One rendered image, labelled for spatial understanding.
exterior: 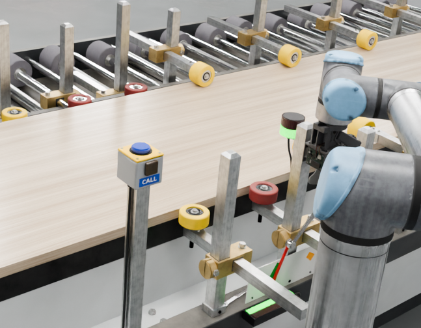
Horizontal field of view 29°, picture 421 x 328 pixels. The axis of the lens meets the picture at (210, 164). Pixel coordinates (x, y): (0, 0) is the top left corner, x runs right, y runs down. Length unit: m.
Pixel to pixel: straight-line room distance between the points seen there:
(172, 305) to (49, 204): 0.44
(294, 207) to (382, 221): 0.88
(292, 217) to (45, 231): 0.63
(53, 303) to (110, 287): 0.17
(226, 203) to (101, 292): 0.43
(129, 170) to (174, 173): 0.63
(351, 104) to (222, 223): 0.43
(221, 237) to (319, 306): 0.67
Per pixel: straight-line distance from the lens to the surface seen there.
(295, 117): 2.05
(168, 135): 2.53
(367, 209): 1.23
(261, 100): 2.87
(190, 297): 2.28
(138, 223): 1.75
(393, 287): 3.23
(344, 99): 1.77
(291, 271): 2.22
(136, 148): 1.68
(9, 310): 1.98
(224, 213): 1.92
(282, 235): 2.13
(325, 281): 1.31
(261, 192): 2.24
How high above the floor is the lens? 1.96
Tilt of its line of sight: 27 degrees down
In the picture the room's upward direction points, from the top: 6 degrees clockwise
